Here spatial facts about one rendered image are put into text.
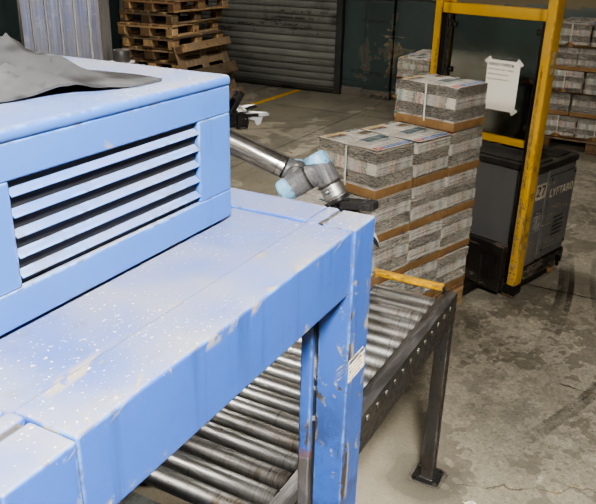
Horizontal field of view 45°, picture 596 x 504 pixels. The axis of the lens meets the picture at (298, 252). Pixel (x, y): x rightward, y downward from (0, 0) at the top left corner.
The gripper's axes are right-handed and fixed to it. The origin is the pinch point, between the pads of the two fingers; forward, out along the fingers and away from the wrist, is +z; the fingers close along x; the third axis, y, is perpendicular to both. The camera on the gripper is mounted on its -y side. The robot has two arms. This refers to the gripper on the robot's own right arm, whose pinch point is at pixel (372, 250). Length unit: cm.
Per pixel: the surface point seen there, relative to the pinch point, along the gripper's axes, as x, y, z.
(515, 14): -213, -20, -53
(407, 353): 15.2, -2.9, 30.5
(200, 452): 82, 20, 16
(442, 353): -28, 11, 49
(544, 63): -205, -24, -22
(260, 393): 55, 19, 15
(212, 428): 74, 21, 14
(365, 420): 48, -3, 33
